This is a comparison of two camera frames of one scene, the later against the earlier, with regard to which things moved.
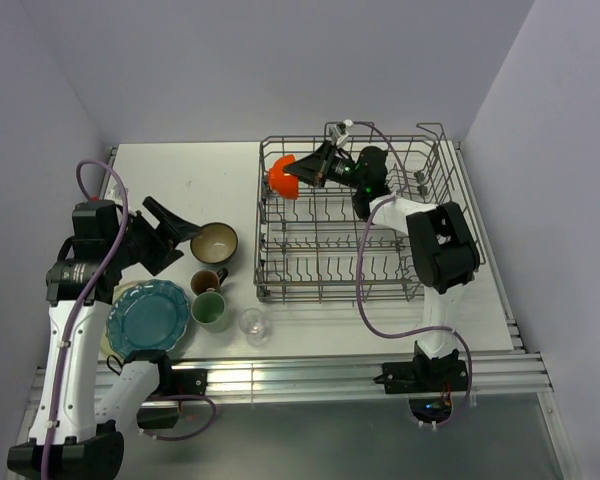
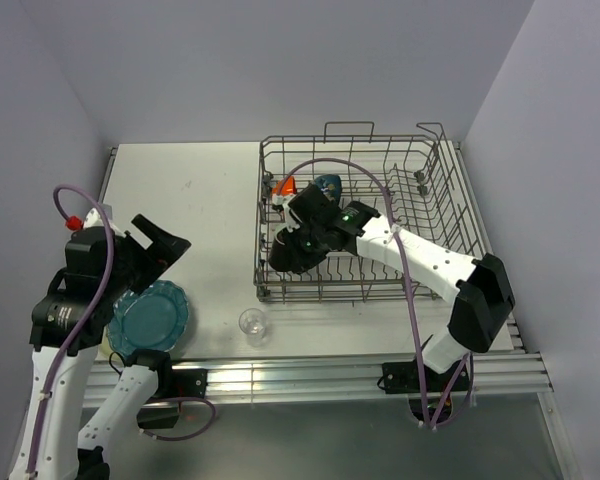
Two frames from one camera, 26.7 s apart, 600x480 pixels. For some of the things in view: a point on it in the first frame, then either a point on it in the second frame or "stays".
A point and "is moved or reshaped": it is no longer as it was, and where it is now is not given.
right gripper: [313, 168] to [299, 261]
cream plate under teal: [106, 346] stays
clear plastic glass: [256, 326] stays
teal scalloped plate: [147, 315] stays
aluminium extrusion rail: [279, 380] stays
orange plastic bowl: [287, 186] is moved or reshaped
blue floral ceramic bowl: [215, 243] to [331, 186]
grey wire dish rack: [353, 217] stays
